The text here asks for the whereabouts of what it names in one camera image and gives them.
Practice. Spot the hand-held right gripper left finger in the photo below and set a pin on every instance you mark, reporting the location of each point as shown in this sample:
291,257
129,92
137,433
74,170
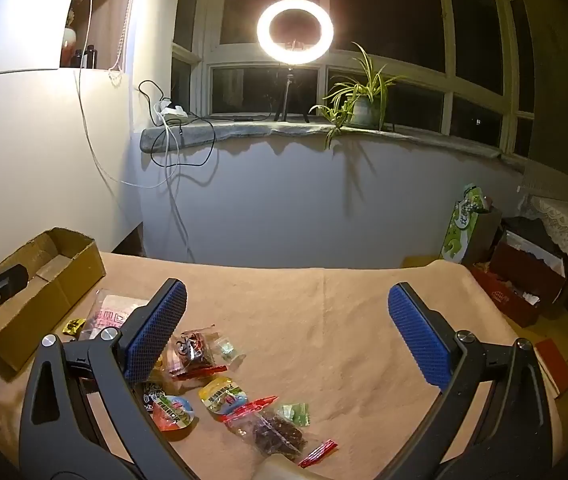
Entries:
156,332

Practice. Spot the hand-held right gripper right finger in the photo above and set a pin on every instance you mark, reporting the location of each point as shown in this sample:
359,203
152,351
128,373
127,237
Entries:
419,337

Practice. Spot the round dark snack clear packet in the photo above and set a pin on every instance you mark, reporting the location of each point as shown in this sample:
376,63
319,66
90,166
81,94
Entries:
194,352

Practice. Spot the brown cardboard box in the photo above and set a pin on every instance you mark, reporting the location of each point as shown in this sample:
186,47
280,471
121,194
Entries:
39,320

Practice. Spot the black white print chocolate packet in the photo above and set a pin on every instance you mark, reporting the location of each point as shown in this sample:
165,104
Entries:
153,394

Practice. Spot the small clear green candy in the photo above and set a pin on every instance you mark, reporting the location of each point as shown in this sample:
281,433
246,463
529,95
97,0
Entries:
226,347

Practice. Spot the yellow candy wrapper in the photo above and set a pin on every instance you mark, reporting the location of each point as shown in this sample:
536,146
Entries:
74,327

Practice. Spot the red lid jelly cup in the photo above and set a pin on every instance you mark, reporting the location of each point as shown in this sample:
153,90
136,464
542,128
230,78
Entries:
174,412

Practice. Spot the orange white snack packet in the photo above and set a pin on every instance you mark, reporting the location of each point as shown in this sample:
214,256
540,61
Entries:
221,394

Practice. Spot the green candy wrapper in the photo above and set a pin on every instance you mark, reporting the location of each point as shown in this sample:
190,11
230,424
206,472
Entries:
295,412

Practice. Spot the dark dates packet red ends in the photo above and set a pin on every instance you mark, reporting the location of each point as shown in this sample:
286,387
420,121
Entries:
276,432

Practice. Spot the red cardboard box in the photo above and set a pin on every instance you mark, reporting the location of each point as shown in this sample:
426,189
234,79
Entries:
504,295

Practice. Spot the white wardrobe cabinet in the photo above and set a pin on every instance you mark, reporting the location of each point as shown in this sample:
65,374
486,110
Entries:
24,160

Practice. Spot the green gift bag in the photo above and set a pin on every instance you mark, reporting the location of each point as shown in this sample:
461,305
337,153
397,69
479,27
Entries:
459,230

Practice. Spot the flat red box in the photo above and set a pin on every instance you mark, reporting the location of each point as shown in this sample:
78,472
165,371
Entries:
554,365

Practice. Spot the grey stone windowsill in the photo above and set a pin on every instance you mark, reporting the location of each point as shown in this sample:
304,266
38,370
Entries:
244,130

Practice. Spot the white power strip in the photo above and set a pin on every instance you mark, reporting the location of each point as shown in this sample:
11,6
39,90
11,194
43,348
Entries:
171,111

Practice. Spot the potted spider plant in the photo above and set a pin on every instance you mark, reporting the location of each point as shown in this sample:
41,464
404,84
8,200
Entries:
364,110

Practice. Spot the dark bottle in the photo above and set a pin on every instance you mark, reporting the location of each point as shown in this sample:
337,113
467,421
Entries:
91,57

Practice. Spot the black light tripod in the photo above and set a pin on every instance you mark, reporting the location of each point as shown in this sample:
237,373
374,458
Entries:
284,95

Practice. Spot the wooden shelf niche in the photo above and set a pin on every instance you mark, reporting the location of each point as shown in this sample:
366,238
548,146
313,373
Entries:
109,20

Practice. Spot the white framed window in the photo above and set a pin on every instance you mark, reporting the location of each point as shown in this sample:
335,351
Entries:
445,60

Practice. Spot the dark curtain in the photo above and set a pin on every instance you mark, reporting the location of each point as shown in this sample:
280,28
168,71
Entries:
564,85

